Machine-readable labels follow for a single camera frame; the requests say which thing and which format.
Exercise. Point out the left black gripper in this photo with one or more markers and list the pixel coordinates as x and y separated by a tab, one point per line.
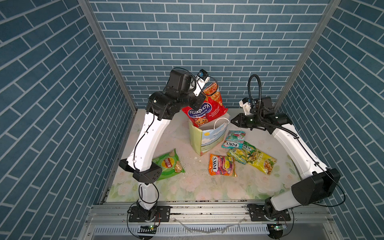
198	99

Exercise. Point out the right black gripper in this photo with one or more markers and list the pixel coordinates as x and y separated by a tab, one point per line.
239	118

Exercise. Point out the red snack packet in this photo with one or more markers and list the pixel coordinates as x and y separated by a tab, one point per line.
211	109

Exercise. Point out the teal Fox's candy bag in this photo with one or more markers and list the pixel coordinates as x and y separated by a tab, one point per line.
234	140

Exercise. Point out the yellow-green snack packet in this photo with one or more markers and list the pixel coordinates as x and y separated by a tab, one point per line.
262	161

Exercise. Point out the green Fox's Spring Tea candy bag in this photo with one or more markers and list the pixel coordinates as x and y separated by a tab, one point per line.
244	154

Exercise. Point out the floral paper gift bag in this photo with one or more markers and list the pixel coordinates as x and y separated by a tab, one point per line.
208	136

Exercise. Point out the orange Fox's fruit candy bag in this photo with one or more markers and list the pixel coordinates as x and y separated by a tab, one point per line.
222	165

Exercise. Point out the green snack packet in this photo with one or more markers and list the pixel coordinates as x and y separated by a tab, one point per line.
170	165

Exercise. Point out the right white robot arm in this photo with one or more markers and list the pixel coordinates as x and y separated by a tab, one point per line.
318	181

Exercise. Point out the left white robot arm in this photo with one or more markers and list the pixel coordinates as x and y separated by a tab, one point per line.
183	89

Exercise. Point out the floral table mat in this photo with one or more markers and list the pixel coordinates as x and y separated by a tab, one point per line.
196	184

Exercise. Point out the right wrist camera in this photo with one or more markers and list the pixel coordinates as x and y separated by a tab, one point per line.
246	105

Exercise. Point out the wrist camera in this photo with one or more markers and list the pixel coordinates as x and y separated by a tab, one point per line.
246	105
201	79

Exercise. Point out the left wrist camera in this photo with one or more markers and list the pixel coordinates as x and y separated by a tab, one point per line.
201	79

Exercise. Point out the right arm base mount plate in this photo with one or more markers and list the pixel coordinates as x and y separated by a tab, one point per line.
268	213

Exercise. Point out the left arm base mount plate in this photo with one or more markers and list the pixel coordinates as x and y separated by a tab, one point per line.
150	213

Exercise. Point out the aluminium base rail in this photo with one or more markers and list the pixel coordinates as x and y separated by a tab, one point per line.
234	220

